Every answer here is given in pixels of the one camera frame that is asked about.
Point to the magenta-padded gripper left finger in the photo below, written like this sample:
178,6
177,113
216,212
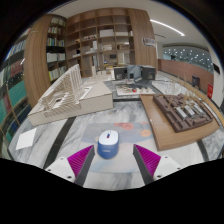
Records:
80,160

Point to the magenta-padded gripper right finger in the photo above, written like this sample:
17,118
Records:
148,159

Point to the blue and white computer mouse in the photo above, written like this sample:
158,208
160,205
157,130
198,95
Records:
107,146

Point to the pale blue printed mouse pad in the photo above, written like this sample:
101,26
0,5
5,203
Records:
133,133

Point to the brown architectural model wooden base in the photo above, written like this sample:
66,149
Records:
176,116

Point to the white paper sheet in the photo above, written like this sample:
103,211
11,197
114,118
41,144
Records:
26,138

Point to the white architectural model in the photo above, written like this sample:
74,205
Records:
86,100

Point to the small model on white board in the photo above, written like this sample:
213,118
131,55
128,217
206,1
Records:
135,90

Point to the grey block architectural model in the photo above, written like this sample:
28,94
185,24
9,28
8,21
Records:
133,72

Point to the red sign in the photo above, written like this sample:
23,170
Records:
210,90

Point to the bookshelf with teal red books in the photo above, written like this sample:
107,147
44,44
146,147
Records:
13,86

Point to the group of small ceiling lights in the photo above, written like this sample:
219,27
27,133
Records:
190,55

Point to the dark bookshelf with pale books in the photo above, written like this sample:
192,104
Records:
56,50

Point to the large wooden shelf unit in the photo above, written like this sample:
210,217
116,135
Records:
106,36

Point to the long ceiling light strip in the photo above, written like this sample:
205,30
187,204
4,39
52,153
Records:
168,27

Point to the white wall sign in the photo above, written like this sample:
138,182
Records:
149,42

